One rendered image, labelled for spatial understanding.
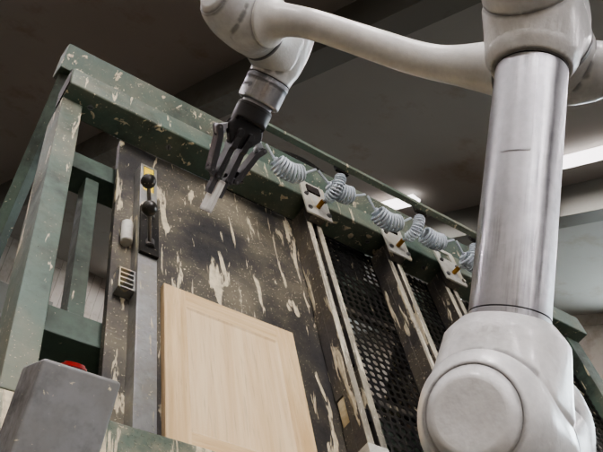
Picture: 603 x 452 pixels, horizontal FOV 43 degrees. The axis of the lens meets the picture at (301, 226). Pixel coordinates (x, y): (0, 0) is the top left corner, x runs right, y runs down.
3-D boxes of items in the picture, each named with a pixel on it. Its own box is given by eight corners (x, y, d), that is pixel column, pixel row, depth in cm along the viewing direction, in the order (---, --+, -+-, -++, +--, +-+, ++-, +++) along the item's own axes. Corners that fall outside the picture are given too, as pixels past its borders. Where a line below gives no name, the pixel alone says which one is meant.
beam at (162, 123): (54, 109, 218) (69, 81, 214) (58, 93, 226) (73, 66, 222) (571, 351, 312) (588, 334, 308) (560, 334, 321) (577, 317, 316)
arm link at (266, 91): (241, 67, 157) (228, 93, 156) (262, 71, 149) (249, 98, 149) (275, 89, 162) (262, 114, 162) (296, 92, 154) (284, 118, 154)
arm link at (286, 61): (264, 83, 163) (228, 56, 152) (295, 18, 163) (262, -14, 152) (301, 97, 157) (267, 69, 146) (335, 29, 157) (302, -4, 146)
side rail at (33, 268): (-27, 426, 132) (-2, 386, 128) (47, 126, 220) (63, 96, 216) (7, 435, 135) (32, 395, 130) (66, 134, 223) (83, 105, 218)
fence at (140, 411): (122, 442, 140) (132, 430, 139) (134, 173, 217) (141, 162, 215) (146, 449, 143) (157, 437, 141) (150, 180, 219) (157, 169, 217)
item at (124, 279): (112, 294, 171) (118, 284, 170) (113, 274, 176) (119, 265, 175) (128, 299, 172) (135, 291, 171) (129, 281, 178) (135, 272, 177)
